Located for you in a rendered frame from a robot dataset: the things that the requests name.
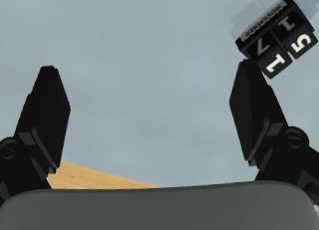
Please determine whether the black digit cube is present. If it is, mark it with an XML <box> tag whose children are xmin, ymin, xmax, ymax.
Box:
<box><xmin>271</xmin><ymin>10</ymin><xmax>318</xmax><ymax>59</ymax></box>
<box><xmin>247</xmin><ymin>31</ymin><xmax>293</xmax><ymax>79</ymax></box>

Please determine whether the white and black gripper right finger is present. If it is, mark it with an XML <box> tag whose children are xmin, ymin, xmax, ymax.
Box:
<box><xmin>229</xmin><ymin>59</ymin><xmax>319</xmax><ymax>207</ymax></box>

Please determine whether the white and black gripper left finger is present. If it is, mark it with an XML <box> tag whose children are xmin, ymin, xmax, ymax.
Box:
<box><xmin>0</xmin><ymin>66</ymin><xmax>71</xmax><ymax>207</ymax></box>

